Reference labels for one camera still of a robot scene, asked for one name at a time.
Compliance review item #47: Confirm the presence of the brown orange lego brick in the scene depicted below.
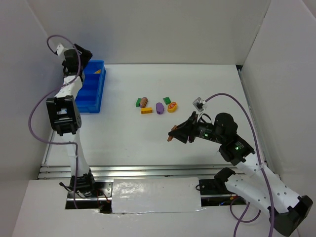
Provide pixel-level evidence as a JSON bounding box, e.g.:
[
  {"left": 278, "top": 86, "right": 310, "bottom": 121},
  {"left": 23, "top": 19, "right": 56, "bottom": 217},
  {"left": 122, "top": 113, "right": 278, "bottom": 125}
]
[{"left": 167, "top": 125, "right": 177, "bottom": 142}]

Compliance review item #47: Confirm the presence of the yellow rectangular lego brick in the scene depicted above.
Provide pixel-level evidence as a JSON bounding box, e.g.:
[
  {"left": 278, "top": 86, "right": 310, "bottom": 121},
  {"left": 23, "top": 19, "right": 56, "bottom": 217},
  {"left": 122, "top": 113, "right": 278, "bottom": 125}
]
[{"left": 141, "top": 107, "right": 153, "bottom": 114}]

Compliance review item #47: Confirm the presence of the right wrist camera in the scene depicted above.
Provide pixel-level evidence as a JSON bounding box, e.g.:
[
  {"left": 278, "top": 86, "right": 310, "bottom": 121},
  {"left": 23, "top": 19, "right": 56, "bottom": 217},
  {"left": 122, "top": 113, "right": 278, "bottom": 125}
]
[{"left": 193, "top": 97, "right": 207, "bottom": 113}]

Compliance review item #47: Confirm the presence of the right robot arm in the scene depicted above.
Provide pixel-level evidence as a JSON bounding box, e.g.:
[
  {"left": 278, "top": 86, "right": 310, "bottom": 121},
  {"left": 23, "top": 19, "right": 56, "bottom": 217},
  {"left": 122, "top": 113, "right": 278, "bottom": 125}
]
[{"left": 168, "top": 112, "right": 313, "bottom": 237}]

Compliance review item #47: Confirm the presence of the aluminium rail base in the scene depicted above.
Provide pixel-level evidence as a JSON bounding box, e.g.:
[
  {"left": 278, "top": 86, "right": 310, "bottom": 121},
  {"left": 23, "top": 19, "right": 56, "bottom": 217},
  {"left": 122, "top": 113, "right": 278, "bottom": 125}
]
[{"left": 37, "top": 163, "right": 270, "bottom": 198}]

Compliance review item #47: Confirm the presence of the green lego block right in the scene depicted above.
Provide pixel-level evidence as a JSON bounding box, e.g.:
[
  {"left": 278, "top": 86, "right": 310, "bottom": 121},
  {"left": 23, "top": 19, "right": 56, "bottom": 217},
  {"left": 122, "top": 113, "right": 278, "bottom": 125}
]
[{"left": 163, "top": 97, "right": 171, "bottom": 105}]

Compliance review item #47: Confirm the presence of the blue compartment bin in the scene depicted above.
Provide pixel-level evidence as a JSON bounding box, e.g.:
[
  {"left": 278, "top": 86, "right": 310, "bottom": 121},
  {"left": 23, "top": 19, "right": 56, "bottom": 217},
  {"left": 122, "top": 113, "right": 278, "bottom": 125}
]
[{"left": 76, "top": 60, "right": 106, "bottom": 114}]

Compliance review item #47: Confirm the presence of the white foil covered panel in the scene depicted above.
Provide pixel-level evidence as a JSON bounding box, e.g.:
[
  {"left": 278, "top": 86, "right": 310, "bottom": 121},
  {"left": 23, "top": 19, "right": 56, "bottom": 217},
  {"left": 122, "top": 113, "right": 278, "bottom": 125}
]
[{"left": 112, "top": 177, "right": 202, "bottom": 214}]

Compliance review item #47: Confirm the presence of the pink orange lego piece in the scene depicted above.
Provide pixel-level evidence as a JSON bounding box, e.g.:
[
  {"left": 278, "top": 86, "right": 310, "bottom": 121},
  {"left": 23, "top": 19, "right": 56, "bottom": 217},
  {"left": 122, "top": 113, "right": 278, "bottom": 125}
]
[{"left": 140, "top": 97, "right": 148, "bottom": 108}]

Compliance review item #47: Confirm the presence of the green lego block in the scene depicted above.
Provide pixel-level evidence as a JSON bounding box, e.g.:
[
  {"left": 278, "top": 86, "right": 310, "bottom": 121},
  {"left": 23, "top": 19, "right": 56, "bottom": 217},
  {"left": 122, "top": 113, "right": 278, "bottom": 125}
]
[
  {"left": 163, "top": 97, "right": 171, "bottom": 105},
  {"left": 135, "top": 98, "right": 142, "bottom": 107}
]

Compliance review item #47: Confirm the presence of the purple oval lego piece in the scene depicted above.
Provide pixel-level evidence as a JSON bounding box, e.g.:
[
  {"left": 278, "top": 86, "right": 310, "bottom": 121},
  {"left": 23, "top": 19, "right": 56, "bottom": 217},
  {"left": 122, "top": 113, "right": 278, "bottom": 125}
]
[{"left": 156, "top": 102, "right": 164, "bottom": 115}]

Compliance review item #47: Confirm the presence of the green lego block left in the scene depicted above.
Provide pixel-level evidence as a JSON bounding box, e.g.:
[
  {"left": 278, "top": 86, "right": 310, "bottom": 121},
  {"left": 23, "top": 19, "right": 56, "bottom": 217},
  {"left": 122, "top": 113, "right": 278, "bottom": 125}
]
[{"left": 135, "top": 98, "right": 142, "bottom": 107}]

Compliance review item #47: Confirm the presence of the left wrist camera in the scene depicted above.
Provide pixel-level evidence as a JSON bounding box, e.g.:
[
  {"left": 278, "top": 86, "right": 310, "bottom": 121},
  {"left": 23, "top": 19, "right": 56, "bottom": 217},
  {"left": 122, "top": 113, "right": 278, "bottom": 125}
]
[{"left": 56, "top": 43, "right": 66, "bottom": 57}]

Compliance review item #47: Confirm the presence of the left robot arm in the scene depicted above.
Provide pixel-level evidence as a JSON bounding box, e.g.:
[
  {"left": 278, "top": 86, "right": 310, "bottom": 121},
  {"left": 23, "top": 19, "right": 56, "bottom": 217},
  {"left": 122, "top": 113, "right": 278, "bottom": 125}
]
[{"left": 46, "top": 44, "right": 95, "bottom": 198}]

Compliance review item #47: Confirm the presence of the yellow oval printed lego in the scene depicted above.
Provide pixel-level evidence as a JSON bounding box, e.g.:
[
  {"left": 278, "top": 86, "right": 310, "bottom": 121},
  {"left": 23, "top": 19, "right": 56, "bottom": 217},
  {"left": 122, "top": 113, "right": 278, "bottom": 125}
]
[{"left": 167, "top": 102, "right": 178, "bottom": 113}]

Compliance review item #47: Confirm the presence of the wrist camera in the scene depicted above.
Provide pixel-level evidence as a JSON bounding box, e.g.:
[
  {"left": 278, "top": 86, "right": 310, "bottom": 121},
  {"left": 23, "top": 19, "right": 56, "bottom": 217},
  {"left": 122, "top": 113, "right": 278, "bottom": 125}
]
[
  {"left": 193, "top": 97, "right": 207, "bottom": 113},
  {"left": 56, "top": 43, "right": 66, "bottom": 57}
]

